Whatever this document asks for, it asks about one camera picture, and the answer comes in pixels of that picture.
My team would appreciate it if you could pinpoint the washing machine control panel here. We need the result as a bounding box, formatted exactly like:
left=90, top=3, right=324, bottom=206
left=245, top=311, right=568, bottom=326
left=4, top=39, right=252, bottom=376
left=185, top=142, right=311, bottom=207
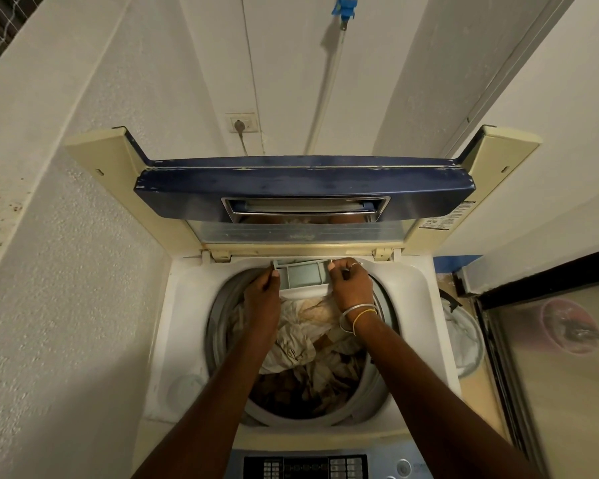
left=225, top=441, right=435, bottom=479

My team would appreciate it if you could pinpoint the person's right hand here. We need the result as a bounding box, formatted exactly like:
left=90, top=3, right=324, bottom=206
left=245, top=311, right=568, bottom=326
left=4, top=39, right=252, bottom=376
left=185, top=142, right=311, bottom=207
left=328, top=258, right=377, bottom=330

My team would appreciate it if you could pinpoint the white wall socket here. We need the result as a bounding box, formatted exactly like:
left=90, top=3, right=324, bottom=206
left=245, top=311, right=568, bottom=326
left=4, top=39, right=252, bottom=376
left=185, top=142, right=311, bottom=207
left=225, top=112, right=259, bottom=134

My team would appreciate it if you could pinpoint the blue water tap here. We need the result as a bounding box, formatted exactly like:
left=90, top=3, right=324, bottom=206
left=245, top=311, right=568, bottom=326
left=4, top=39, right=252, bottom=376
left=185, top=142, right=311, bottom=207
left=331, top=0, right=358, bottom=31

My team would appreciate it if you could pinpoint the person's left hand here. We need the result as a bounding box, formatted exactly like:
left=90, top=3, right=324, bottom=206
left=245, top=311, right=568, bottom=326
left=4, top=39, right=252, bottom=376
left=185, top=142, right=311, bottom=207
left=243, top=267, right=283, bottom=341

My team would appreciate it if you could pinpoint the person's left forearm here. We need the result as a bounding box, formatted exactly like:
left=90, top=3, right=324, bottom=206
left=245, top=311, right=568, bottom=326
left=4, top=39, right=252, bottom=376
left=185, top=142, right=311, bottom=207
left=132, top=330, right=280, bottom=479

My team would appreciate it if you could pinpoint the silver bangle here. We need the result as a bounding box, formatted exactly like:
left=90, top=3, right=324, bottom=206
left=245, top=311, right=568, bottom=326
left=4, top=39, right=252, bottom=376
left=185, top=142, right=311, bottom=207
left=339, top=303, right=378, bottom=336

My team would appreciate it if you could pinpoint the grey detergent drawer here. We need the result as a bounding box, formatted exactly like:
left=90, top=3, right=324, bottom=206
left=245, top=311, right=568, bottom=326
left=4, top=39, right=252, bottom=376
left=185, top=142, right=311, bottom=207
left=272, top=257, right=337, bottom=301

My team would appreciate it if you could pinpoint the pile of laundry clothes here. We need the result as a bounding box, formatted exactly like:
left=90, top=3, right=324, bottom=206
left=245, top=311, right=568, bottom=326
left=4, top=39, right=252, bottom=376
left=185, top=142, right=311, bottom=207
left=227, top=293, right=372, bottom=417

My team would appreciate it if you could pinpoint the glass door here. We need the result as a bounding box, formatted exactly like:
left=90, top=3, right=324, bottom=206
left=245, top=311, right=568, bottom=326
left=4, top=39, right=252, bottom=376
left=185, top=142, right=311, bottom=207
left=472, top=246, right=599, bottom=479

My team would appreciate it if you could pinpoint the white top-load washing machine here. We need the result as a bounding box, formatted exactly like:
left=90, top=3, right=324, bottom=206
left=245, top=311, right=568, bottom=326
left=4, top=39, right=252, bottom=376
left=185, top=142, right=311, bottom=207
left=62, top=125, right=542, bottom=479

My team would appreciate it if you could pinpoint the white wall conduit pipe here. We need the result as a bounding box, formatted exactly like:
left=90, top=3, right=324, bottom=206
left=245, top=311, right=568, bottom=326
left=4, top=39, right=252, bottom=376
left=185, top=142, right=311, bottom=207
left=439, top=0, right=580, bottom=157

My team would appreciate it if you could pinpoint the blue washing machine lid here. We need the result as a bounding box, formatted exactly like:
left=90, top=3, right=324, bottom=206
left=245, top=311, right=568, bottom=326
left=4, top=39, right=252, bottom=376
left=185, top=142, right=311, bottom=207
left=133, top=155, right=476, bottom=245

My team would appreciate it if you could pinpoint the white water inlet hose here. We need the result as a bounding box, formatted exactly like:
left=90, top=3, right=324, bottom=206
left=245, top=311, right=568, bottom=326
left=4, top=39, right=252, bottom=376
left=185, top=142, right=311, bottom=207
left=304, top=27, right=347, bottom=156

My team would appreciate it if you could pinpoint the person's right forearm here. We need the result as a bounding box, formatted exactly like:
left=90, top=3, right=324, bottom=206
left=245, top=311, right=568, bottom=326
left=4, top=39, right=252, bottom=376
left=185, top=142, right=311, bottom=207
left=352, top=314, right=547, bottom=479

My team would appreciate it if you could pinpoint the white bucket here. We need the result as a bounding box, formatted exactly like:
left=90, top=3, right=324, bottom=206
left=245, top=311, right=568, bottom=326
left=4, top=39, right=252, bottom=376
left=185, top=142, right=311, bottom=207
left=439, top=289, right=486, bottom=379

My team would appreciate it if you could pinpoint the window grille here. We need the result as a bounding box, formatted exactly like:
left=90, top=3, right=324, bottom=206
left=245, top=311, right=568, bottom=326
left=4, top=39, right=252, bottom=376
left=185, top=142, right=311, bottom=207
left=0, top=0, right=46, bottom=81

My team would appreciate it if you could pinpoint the yellow wrist thread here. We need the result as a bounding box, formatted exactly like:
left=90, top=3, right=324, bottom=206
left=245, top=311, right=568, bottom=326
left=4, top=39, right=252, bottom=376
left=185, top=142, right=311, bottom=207
left=352, top=308, right=380, bottom=338

